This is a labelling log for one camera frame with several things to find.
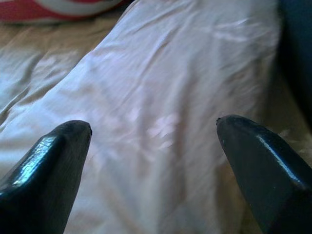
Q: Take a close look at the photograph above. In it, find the red pillow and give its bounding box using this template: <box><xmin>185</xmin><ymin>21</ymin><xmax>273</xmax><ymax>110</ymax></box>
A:
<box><xmin>0</xmin><ymin>0</ymin><xmax>134</xmax><ymax>24</ymax></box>

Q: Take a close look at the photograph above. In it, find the pink cartoon print blanket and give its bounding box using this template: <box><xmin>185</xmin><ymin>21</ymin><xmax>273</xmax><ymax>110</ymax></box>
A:
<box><xmin>0</xmin><ymin>0</ymin><xmax>281</xmax><ymax>234</ymax></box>

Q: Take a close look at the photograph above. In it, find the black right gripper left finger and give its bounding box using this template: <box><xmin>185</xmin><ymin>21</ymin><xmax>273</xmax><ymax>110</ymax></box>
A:
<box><xmin>0</xmin><ymin>119</ymin><xmax>92</xmax><ymax>234</ymax></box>

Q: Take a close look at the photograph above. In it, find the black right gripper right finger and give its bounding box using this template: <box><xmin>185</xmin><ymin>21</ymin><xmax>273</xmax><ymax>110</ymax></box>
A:
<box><xmin>216</xmin><ymin>115</ymin><xmax>312</xmax><ymax>234</ymax></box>

